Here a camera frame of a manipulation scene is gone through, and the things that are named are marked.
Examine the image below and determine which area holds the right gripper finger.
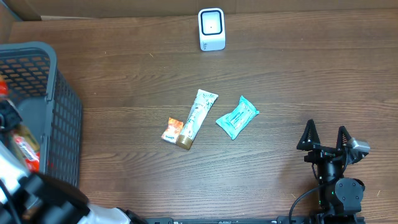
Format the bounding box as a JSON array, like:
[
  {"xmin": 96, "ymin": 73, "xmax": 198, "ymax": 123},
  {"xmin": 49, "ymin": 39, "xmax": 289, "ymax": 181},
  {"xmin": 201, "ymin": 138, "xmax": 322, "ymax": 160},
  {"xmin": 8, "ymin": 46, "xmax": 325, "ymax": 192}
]
[
  {"xmin": 297, "ymin": 119, "xmax": 320, "ymax": 151},
  {"xmin": 336, "ymin": 126, "xmax": 351, "ymax": 149}
]

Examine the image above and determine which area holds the teal wet wipes pack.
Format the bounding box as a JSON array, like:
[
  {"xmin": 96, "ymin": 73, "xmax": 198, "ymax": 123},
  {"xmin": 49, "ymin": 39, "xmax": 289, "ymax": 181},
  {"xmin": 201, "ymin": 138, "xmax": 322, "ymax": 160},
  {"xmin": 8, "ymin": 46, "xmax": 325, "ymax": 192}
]
[{"xmin": 216, "ymin": 96, "xmax": 259, "ymax": 140}]

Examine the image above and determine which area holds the white cream tube gold cap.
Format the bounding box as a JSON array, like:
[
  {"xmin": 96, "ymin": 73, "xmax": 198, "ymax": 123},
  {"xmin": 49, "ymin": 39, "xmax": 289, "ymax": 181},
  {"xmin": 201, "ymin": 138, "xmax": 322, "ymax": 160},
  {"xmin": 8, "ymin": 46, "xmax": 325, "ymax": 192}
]
[{"xmin": 176, "ymin": 89, "xmax": 218, "ymax": 150}]

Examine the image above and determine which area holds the small orange snack packet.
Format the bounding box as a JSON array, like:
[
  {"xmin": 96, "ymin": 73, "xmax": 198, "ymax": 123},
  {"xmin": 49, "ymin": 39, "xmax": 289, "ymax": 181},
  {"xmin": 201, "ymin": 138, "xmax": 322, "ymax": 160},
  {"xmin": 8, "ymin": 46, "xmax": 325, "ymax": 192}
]
[{"xmin": 161, "ymin": 117, "xmax": 184, "ymax": 144}]

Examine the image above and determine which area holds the orange spaghetti pack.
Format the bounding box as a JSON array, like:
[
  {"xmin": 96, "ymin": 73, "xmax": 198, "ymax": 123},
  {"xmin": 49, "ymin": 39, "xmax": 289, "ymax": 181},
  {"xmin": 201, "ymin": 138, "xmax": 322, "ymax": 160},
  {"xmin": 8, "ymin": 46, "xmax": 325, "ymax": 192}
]
[{"xmin": 1, "ymin": 78, "xmax": 40, "ymax": 172}]

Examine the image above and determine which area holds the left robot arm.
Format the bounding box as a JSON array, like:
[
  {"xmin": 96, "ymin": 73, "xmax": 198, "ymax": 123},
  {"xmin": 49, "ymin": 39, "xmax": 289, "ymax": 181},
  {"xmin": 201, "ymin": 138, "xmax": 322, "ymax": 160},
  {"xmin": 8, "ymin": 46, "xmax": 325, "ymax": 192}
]
[{"xmin": 1, "ymin": 144, "xmax": 147, "ymax": 223}]

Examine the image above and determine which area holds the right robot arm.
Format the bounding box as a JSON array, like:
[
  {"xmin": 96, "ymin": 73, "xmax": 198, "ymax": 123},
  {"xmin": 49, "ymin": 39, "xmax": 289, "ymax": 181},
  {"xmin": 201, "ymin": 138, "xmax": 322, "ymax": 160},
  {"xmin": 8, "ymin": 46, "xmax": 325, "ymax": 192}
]
[{"xmin": 288, "ymin": 119, "xmax": 371, "ymax": 223}]

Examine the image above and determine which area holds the grey plastic basket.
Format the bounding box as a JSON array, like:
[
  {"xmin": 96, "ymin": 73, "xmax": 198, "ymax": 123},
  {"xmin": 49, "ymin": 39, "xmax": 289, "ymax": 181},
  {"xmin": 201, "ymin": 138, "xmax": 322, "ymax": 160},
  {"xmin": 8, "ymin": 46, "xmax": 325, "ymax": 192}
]
[{"xmin": 1, "ymin": 42, "xmax": 83, "ymax": 187}]

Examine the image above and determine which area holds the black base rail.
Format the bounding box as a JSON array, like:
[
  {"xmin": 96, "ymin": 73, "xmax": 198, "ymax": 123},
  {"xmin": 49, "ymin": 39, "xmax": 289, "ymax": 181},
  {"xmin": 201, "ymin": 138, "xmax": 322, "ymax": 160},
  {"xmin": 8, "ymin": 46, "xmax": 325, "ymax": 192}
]
[{"xmin": 145, "ymin": 216, "xmax": 366, "ymax": 224}]

